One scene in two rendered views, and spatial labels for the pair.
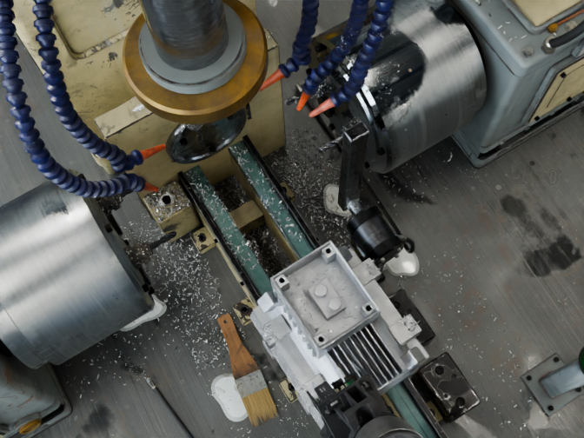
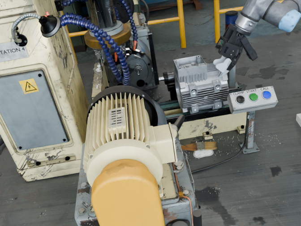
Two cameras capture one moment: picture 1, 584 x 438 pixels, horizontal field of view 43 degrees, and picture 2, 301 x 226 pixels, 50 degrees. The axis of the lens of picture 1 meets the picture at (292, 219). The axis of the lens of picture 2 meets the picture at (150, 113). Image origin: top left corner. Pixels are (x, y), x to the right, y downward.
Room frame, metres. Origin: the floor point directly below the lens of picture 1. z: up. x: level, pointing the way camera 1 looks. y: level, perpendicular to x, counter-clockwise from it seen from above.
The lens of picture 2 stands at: (-0.13, 1.12, 1.75)
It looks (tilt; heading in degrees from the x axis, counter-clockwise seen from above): 34 degrees down; 297
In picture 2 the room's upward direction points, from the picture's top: 10 degrees counter-clockwise
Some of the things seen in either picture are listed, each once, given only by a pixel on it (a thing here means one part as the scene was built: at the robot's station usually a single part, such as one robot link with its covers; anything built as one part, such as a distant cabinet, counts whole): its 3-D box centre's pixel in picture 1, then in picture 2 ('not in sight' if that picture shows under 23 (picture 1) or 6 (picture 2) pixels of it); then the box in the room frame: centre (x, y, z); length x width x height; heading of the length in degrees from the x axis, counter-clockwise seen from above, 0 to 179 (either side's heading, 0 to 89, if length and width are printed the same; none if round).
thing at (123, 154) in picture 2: not in sight; (147, 181); (0.16, 0.63, 1.16); 0.33 x 0.26 x 0.42; 118
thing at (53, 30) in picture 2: not in sight; (34, 29); (0.58, 0.40, 1.46); 0.18 x 0.11 x 0.13; 28
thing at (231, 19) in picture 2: not in sight; (231, 18); (0.14, -0.43, 1.19); 0.06 x 0.06 x 0.04
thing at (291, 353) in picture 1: (338, 337); (200, 87); (0.21, -0.06, 1.01); 0.20 x 0.19 x 0.19; 29
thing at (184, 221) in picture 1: (172, 211); not in sight; (0.49, 0.22, 0.86); 0.07 x 0.06 x 0.12; 118
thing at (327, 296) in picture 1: (324, 300); (190, 69); (0.25, -0.04, 1.11); 0.12 x 0.11 x 0.07; 29
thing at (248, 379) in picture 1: (244, 368); (193, 146); (0.21, 0.10, 0.80); 0.21 x 0.05 x 0.01; 19
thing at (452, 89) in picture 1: (406, 74); (127, 62); (0.64, -0.21, 1.04); 0.41 x 0.25 x 0.25; 118
